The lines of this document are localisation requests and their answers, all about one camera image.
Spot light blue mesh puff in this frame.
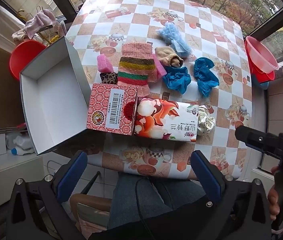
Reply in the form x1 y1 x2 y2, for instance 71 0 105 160
156 21 192 59

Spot pink sponge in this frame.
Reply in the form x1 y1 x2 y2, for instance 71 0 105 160
97 54 114 73
154 60 167 81

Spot red plastic basin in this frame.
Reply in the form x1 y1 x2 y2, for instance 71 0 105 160
9 39 47 81

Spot tan knit sock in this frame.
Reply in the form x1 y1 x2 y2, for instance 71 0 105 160
154 46 184 68

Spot red plastic bucket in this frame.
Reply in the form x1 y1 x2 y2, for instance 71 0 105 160
246 55 275 83

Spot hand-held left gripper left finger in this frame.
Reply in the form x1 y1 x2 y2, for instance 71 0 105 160
7 150 88 240

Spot black cable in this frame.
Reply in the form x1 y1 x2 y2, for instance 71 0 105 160
135 176 157 240

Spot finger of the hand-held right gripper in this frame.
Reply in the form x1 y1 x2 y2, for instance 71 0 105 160
235 125 283 159

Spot checkered printed tablecloth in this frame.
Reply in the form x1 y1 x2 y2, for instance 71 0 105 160
65 0 253 180

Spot white polka dot scrunchie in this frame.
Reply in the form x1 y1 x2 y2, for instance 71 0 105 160
197 105 215 136

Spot pink plastic basin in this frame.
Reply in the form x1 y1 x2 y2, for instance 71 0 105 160
244 35 280 73

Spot striped fuzzy pink sock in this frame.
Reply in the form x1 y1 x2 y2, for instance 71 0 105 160
117 42 159 97

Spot person's black jacket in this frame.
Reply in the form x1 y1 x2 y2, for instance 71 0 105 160
88 196 222 240

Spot brown stool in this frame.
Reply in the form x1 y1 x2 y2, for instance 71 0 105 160
69 194 112 233

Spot fox print tissue pack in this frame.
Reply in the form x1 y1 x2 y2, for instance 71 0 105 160
134 97 199 142

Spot white detergent bottle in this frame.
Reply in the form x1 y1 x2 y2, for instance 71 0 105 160
7 132 36 157

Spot red handled metal rods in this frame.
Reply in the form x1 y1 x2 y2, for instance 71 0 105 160
0 122 28 137

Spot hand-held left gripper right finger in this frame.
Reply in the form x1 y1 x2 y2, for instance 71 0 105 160
190 150 273 240

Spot person's legs in jeans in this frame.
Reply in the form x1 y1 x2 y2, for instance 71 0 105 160
108 172 207 230

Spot blue plastic basin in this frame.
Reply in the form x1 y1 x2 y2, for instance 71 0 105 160
253 76 269 90

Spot pink towel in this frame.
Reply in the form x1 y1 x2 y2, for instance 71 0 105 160
13 9 61 42

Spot leopard print scrunchie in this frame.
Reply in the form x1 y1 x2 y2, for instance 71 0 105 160
99 72 119 85

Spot grey cardboard box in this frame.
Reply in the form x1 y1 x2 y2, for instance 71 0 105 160
20 36 93 155

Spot red patterned box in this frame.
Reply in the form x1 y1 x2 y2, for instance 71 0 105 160
86 83 139 136

